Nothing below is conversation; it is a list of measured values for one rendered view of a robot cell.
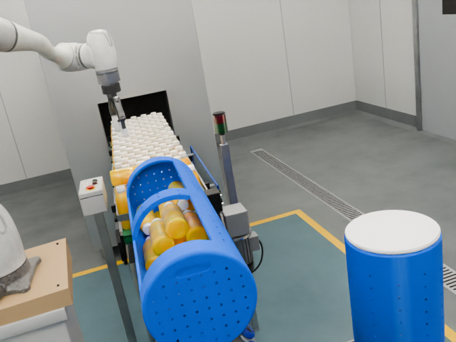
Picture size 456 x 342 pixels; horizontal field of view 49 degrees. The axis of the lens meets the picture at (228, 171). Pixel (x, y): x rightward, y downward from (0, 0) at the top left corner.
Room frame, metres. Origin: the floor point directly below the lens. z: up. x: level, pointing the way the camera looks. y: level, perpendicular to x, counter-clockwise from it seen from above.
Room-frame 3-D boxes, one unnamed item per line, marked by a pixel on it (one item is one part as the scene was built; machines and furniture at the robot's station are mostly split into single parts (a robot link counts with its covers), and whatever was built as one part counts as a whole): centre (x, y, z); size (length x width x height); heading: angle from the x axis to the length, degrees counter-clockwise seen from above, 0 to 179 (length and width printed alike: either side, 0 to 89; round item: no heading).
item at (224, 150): (2.41, 0.00, 0.55); 0.04 x 0.04 x 1.10; 10
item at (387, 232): (1.37, -0.46, 1.03); 0.28 x 0.28 x 0.01
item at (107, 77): (2.08, 0.41, 1.55); 0.09 x 0.09 x 0.06
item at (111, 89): (2.08, 0.41, 1.48); 0.08 x 0.07 x 0.09; 21
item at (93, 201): (2.12, 0.61, 1.05); 0.20 x 0.10 x 0.10; 10
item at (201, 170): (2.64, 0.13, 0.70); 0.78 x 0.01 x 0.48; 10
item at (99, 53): (2.09, 0.42, 1.66); 0.13 x 0.11 x 0.16; 63
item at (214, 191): (2.04, 0.09, 0.95); 0.10 x 0.07 x 0.10; 100
